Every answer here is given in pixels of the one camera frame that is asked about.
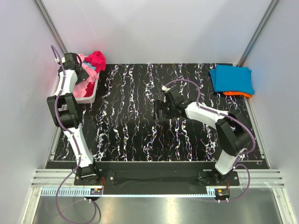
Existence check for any pink t shirt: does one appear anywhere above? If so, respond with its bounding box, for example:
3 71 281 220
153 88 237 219
71 53 100 98

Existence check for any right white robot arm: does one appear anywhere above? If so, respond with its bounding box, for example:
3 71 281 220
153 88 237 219
153 88 252 185

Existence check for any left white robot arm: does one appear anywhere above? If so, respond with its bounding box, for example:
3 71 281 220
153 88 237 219
47 53 100 185

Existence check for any light blue t shirt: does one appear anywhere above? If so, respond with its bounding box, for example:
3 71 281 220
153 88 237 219
84 62 96 70

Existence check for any red t shirt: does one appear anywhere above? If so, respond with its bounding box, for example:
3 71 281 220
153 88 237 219
85 51 106 97

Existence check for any white plastic basket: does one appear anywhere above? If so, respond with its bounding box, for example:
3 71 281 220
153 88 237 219
50 76 99 104

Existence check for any folded teal t shirt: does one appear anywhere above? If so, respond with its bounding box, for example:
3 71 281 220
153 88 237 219
209 65 255 95

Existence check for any folded orange t shirt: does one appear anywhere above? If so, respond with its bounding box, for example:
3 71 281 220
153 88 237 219
223 91 252 98

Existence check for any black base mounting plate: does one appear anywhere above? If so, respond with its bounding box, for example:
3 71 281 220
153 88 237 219
75 169 240 187

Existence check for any white slotted cable duct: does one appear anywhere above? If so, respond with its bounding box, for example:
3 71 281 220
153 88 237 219
41 188 218 198

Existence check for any aluminium frame rail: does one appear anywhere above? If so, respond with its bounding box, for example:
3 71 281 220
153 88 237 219
31 169 285 189

